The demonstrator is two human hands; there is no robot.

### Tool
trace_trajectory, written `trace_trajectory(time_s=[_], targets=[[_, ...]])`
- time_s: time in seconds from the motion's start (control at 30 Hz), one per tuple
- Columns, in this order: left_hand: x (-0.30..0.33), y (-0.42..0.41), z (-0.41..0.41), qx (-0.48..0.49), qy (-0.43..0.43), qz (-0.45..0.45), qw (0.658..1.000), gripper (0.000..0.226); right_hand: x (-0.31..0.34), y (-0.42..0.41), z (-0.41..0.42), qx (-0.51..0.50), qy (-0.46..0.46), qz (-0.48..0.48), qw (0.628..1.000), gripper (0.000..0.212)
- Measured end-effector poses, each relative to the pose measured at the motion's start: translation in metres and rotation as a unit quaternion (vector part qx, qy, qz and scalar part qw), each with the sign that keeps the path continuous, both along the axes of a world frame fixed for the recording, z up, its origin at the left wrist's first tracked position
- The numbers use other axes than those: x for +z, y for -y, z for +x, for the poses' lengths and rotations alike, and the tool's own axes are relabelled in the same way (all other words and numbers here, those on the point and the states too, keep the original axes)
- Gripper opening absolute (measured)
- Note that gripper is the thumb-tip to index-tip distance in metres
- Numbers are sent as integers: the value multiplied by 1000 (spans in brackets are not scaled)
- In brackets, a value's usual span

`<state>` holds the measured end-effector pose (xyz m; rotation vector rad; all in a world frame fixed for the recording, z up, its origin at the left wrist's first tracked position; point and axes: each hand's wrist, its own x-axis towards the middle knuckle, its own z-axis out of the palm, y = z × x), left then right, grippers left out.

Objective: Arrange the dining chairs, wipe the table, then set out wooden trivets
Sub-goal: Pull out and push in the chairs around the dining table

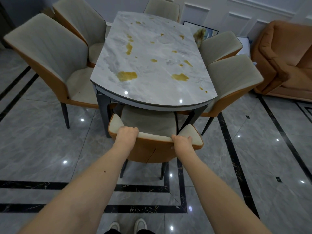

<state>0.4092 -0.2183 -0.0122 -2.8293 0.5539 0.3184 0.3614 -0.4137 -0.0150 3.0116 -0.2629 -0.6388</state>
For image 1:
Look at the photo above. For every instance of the person's right hand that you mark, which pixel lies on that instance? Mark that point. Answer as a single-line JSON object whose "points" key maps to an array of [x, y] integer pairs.
{"points": [[182, 146]]}

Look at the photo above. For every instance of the person's left hand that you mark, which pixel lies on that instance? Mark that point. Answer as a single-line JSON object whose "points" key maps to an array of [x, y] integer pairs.
{"points": [[126, 136]]}

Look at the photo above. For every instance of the person's left fingers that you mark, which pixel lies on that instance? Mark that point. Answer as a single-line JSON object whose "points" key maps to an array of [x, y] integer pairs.
{"points": [[128, 129]]}

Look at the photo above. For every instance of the person's right thumb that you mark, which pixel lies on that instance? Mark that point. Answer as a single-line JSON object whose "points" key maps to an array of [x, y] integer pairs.
{"points": [[172, 146]]}

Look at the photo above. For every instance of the beige and orange dining chair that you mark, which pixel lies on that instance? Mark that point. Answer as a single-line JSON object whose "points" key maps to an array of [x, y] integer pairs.
{"points": [[43, 46], [80, 19], [148, 149], [162, 8], [231, 75], [219, 46]]}

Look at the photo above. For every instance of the person's left forearm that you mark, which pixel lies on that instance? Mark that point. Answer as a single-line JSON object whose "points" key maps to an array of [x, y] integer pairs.
{"points": [[80, 192]]}

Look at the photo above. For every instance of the person's right forearm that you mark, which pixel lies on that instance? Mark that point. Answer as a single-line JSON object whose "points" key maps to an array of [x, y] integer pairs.
{"points": [[214, 192]]}

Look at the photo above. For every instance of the grey marble dining table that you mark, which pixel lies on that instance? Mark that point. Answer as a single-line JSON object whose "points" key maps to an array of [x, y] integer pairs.
{"points": [[151, 70]]}

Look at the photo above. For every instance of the person's white right shoe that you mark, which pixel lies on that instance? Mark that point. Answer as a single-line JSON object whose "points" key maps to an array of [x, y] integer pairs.
{"points": [[140, 225]]}

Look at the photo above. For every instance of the person's white shoe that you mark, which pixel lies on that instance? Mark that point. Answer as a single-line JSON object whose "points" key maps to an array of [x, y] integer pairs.
{"points": [[114, 227], [140, 225]]}

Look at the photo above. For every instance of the person's black trousers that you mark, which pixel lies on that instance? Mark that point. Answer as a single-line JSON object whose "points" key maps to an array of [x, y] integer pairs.
{"points": [[146, 232]]}

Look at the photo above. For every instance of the person's white left shoe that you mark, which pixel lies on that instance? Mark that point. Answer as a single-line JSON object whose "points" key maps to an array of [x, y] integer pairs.
{"points": [[114, 227]]}

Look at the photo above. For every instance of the framed abstract picture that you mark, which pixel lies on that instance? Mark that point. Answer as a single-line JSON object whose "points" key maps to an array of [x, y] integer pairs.
{"points": [[203, 30]]}

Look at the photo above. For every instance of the white flat panel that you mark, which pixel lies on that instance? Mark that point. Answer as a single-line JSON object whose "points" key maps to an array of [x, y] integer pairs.
{"points": [[245, 45]]}

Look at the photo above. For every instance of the orange sofa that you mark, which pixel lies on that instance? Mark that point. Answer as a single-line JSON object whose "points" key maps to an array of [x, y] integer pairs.
{"points": [[282, 58]]}

